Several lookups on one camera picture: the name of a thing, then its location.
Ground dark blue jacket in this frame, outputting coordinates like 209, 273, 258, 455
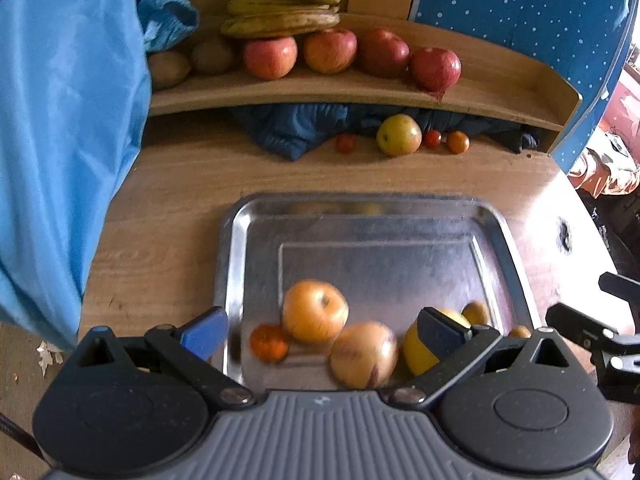
232, 103, 540, 162

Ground small brown longan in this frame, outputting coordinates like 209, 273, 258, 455
462, 300, 491, 326
508, 325, 532, 339

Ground blue crumpled cloth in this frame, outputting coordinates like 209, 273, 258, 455
137, 0, 200, 53

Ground red cherry tomato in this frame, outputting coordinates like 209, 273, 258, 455
422, 129, 442, 150
335, 133, 356, 155

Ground small brown longan right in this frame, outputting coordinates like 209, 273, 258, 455
508, 325, 532, 339

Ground orange cherry tomato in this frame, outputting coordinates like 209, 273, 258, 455
446, 130, 471, 155

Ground light blue curtain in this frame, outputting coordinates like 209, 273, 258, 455
1, 0, 151, 350

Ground red apple far right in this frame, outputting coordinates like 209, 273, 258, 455
409, 48, 462, 93

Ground yellow green pear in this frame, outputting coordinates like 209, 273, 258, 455
376, 114, 422, 157

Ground yellow lemon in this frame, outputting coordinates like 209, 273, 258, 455
402, 307, 471, 376

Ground blue dotted fabric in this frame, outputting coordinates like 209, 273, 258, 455
410, 0, 639, 171

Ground brown kiwi left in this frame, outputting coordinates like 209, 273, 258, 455
148, 51, 191, 91

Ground orange round apple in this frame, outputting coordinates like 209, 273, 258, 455
282, 280, 349, 344

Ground brown kiwi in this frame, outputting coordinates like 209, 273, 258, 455
148, 51, 191, 91
190, 37, 235, 76

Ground small orange tomato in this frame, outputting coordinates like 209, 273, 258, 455
250, 324, 290, 364

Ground curved wooden shelf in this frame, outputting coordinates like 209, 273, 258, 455
150, 13, 582, 152

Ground brown kiwi right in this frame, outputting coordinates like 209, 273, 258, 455
190, 37, 235, 76

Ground small brown longan left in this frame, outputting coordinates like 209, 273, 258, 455
462, 300, 491, 326

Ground banana bunch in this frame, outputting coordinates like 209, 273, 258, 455
220, 0, 342, 39

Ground red apple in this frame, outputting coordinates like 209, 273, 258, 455
409, 48, 462, 93
304, 28, 358, 75
243, 37, 297, 80
356, 28, 411, 79

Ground metal tray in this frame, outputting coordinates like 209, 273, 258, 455
212, 193, 540, 392

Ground red apple far left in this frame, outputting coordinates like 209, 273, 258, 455
243, 37, 297, 80

